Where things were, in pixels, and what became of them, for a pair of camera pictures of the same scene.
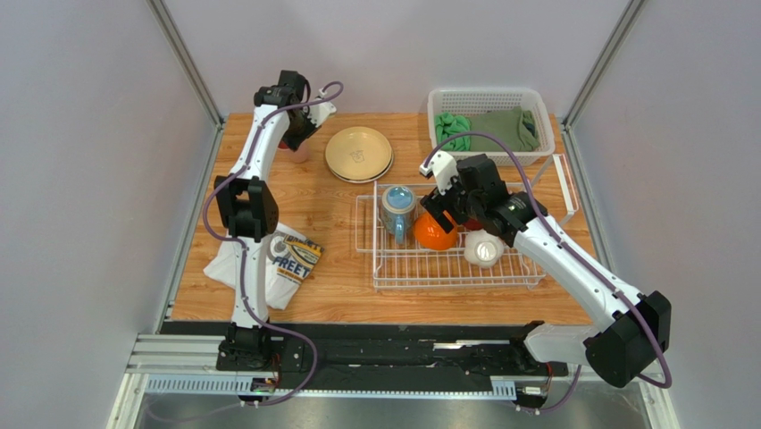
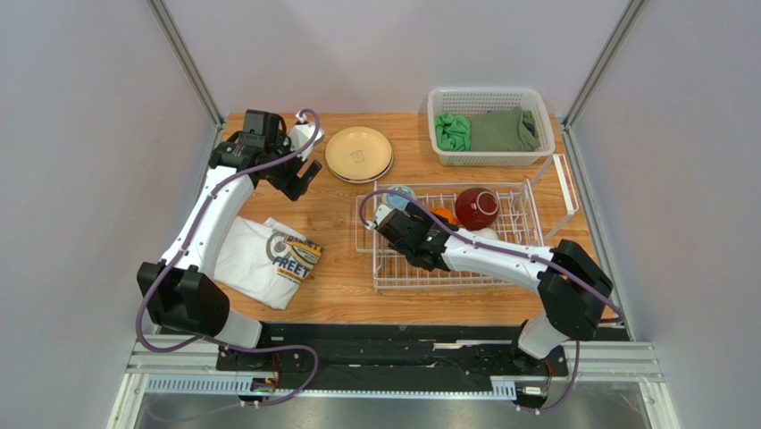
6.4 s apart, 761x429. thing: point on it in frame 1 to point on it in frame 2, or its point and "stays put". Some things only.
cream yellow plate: x=358 y=153 stays put
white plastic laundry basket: x=509 y=124 stays put
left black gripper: x=294 y=143 to x=293 y=186
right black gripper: x=451 y=199 to x=394 y=223
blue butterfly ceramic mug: x=398 y=210 stays put
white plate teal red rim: x=367 y=180 stays put
